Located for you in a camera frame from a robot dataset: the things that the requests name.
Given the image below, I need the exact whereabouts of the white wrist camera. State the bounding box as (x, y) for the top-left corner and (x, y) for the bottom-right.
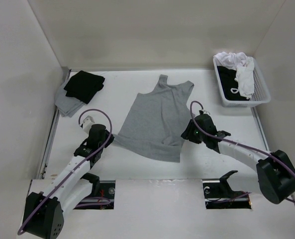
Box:
(199, 110), (210, 115)
(80, 116), (95, 134)

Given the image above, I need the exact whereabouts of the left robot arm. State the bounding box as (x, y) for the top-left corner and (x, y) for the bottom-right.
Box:
(17, 123), (113, 239)

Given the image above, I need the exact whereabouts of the metal table rail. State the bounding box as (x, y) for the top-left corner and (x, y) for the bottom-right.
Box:
(37, 66), (72, 180)
(251, 107), (270, 151)

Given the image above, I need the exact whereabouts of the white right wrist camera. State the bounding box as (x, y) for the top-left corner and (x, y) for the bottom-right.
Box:
(199, 110), (210, 115)

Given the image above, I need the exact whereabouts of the folded grey tank top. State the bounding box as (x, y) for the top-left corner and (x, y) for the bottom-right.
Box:
(54, 80), (85, 118)

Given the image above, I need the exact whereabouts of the white plastic laundry basket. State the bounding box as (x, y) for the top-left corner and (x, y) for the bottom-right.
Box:
(213, 56), (271, 108)

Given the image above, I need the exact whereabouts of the folded black tank top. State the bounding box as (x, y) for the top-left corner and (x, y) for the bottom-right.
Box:
(64, 71), (105, 104)

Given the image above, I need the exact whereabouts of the grey tank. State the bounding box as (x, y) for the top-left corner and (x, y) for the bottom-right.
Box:
(54, 80), (85, 118)
(114, 75), (194, 163)

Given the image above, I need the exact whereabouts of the right metal table rail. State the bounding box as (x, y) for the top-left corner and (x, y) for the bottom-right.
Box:
(251, 107), (270, 151)

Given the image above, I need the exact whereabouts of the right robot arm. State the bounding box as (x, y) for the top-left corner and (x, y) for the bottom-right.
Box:
(181, 114), (295, 204)

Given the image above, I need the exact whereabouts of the left metal table rail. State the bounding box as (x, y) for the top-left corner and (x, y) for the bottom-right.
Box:
(37, 66), (72, 180)

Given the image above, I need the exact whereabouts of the black tank top in basket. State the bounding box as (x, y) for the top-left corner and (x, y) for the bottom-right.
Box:
(217, 66), (249, 101)

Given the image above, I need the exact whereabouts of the white tank top in basket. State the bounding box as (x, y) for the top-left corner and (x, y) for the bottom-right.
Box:
(214, 52), (255, 100)

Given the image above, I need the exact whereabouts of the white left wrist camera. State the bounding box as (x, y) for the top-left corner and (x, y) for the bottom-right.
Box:
(80, 116), (95, 134)

